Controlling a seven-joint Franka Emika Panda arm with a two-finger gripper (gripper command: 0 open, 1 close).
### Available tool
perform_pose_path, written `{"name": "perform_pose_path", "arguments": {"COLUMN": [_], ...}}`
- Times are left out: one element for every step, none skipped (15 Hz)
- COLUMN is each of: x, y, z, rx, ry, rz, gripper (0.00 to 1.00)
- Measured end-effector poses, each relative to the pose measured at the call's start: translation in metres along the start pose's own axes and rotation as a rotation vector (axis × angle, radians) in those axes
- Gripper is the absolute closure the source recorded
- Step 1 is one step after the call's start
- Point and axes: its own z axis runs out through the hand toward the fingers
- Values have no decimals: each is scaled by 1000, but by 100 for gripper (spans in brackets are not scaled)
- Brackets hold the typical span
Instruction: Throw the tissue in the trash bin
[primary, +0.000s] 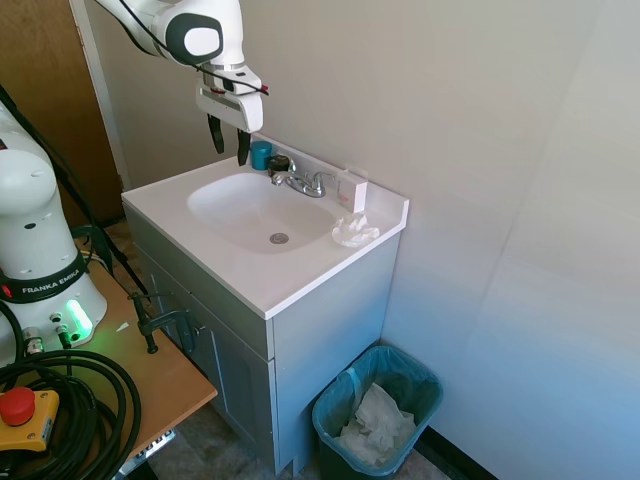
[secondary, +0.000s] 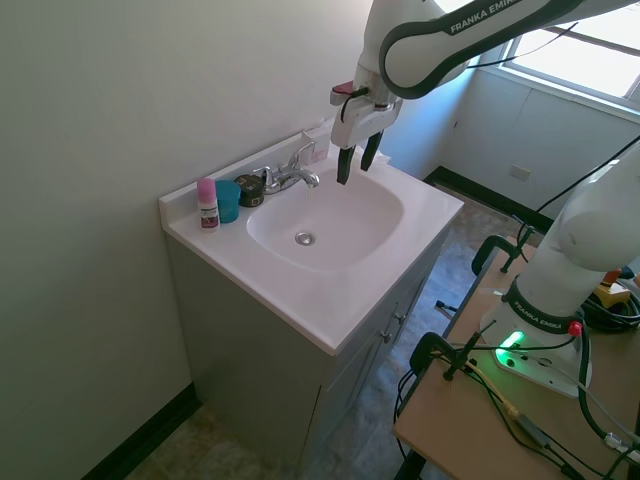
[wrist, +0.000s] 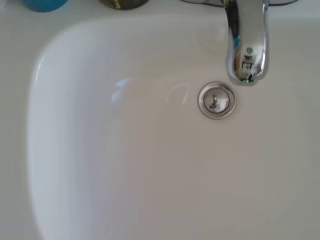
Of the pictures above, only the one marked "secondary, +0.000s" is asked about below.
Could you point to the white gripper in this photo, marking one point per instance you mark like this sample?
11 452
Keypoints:
361 120

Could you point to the white tissue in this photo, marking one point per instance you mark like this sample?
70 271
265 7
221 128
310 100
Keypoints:
382 161

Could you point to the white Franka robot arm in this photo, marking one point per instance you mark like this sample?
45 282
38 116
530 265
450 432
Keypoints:
580 235

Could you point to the chrome faucet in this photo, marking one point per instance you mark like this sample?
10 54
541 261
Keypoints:
287 177

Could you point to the chrome sink drain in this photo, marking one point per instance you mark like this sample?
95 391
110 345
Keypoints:
305 238

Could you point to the black round jar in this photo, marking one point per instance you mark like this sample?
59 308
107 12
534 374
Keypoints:
251 191

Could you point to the white sink vanity top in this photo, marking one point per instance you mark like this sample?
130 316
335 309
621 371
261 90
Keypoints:
360 290

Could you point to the black baseboard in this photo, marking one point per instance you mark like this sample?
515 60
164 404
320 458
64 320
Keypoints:
490 192
145 425

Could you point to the teal plastic cup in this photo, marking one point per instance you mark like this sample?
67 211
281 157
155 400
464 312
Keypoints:
229 202

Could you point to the pink capped white bottle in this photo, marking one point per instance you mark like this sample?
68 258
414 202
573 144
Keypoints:
207 207

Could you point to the metal cabinet knob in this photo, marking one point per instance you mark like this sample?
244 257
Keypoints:
385 336
398 316

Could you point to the black c-clamp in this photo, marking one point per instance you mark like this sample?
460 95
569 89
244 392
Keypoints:
435 350
492 252

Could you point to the grey vanity cabinet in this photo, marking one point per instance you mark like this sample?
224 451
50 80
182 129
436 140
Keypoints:
260 360

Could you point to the window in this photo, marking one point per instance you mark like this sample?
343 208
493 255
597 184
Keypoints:
590 50

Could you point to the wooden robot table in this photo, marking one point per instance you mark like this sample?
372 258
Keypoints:
465 415

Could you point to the yellow emergency stop box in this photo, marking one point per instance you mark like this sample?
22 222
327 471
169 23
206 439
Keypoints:
617 290

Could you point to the white wall outlet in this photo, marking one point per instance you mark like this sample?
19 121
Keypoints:
520 173

